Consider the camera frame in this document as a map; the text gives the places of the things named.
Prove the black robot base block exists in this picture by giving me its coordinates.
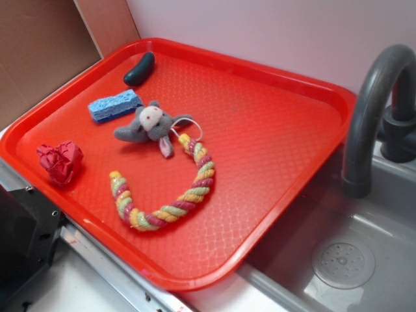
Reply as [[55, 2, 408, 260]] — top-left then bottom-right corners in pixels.
[[1, 187, 64, 310]]

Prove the dark green plastic pickle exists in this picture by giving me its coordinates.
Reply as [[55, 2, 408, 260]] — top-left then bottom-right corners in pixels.
[[123, 52, 155, 86]]

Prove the red plastic tray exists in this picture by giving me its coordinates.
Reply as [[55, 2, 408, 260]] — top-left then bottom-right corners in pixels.
[[1, 38, 355, 292]]

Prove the grey plush donkey toy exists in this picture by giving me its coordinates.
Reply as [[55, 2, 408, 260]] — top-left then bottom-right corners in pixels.
[[113, 101, 203, 158]]

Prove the blue sponge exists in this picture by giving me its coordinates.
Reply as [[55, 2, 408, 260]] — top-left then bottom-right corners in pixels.
[[88, 90, 144, 124]]

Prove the crumpled red paper ball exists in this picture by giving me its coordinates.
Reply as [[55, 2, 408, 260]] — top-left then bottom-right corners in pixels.
[[36, 140, 84, 186]]

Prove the grey plastic sink basin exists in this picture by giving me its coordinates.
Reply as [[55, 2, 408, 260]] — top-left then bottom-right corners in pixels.
[[239, 150, 415, 311]]

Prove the grey toy faucet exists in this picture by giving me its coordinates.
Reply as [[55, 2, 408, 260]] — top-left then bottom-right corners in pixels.
[[341, 44, 415, 198]]

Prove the brown cardboard panel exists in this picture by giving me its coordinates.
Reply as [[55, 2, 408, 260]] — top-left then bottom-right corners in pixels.
[[1, 1, 140, 129]]

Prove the multicolour twisted rope toy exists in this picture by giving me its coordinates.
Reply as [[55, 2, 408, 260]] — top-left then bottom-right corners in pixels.
[[109, 134, 215, 232]]

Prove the silver metal rail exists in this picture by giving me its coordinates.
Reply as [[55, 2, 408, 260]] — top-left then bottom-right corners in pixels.
[[1, 161, 192, 311]]

